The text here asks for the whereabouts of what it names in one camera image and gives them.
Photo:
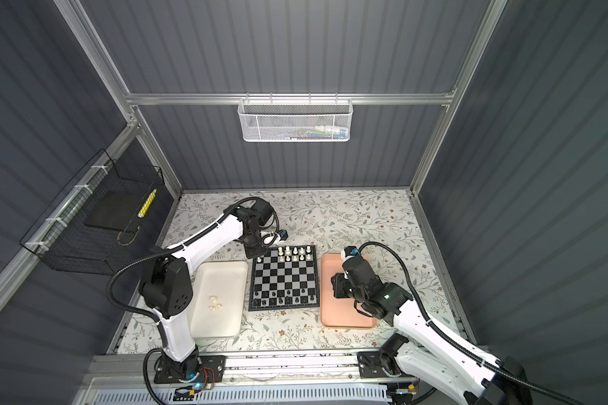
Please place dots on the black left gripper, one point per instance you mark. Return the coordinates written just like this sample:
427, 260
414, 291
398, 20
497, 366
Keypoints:
253, 253

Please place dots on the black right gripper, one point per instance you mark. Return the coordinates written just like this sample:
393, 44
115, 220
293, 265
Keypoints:
338, 284

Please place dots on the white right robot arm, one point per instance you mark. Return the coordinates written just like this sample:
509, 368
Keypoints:
435, 354

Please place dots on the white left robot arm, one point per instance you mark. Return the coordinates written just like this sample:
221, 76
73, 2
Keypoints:
167, 288

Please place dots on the black white chess board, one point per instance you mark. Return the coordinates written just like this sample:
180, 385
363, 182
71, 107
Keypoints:
285, 277

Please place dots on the pink plastic tray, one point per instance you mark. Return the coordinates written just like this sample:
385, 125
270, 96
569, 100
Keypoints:
338, 313

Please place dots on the white plastic tray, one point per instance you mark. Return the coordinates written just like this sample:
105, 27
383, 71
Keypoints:
227, 281

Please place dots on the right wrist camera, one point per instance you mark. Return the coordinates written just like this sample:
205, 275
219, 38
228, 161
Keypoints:
357, 269

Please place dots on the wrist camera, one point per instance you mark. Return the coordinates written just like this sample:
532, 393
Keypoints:
263, 211
357, 269

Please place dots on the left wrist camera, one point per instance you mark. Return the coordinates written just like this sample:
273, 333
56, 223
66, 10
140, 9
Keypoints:
263, 211

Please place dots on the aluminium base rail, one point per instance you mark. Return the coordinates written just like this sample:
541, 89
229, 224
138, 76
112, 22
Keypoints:
298, 366

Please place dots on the white wire wall basket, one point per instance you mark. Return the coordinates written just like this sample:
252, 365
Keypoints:
311, 121

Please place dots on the black wire side basket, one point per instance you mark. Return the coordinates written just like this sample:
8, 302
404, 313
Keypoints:
114, 216

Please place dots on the white vented cable duct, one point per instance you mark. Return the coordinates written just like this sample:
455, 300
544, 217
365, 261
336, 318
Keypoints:
327, 393

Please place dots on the aluminium horizontal wall rail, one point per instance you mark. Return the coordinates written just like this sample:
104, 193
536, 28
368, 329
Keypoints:
202, 99

